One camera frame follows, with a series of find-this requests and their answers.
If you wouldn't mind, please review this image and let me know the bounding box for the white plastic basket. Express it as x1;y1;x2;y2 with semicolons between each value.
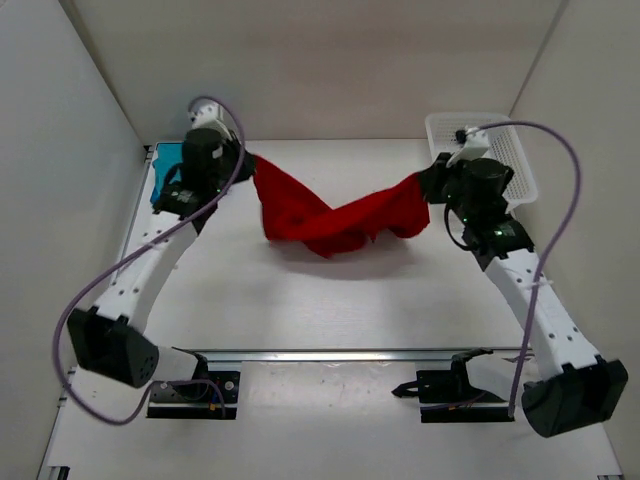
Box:
425;112;538;212

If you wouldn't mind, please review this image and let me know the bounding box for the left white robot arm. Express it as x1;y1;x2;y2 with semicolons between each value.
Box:
67;127;254;388

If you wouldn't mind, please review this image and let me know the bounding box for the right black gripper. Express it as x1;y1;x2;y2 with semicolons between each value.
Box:
418;154;476;225

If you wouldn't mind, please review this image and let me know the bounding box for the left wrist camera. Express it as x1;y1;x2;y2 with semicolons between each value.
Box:
151;177;220;220

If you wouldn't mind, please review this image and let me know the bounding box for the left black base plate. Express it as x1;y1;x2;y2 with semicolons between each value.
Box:
146;364;241;420

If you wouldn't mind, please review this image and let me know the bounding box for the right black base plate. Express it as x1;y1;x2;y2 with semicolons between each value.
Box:
416;370;513;424

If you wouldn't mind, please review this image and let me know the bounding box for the teal t shirt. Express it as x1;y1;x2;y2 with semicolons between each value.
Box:
152;143;182;193

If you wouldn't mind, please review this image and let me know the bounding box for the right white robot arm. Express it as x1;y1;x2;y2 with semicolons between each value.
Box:
392;153;628;438

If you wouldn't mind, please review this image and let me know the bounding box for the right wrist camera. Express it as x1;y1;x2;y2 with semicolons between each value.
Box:
463;217;535;264

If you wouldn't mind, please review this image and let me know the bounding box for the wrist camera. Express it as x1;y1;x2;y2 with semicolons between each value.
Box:
463;217;535;264
151;177;220;220

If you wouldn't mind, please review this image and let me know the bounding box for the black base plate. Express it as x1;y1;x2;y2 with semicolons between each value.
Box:
146;364;241;420
416;370;513;424

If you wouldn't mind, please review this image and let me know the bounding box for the blue t shirt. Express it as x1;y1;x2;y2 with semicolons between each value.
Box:
150;187;160;204

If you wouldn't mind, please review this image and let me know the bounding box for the red t shirt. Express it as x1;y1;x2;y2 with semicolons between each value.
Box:
253;156;430;258

